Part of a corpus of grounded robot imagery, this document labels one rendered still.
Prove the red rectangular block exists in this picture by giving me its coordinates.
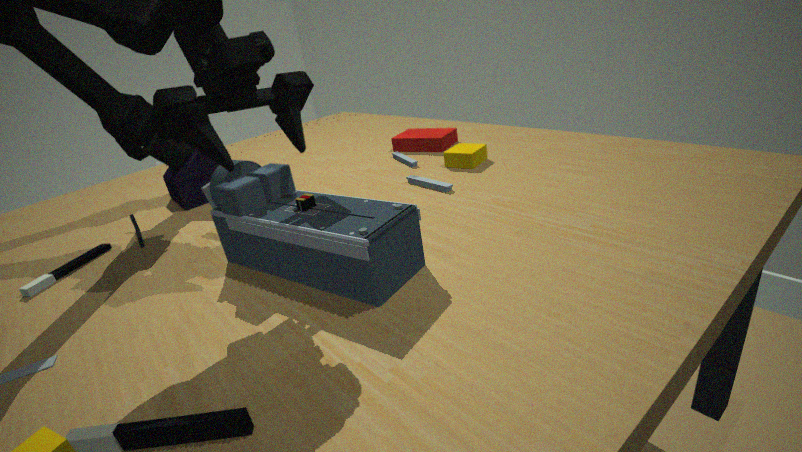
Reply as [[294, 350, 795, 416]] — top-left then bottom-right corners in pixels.
[[391, 127, 458, 152]]

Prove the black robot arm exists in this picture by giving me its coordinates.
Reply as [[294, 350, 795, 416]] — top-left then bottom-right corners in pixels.
[[0, 0, 274, 175]]

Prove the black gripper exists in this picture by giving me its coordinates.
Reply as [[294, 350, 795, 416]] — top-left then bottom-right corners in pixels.
[[152, 39, 314, 172]]

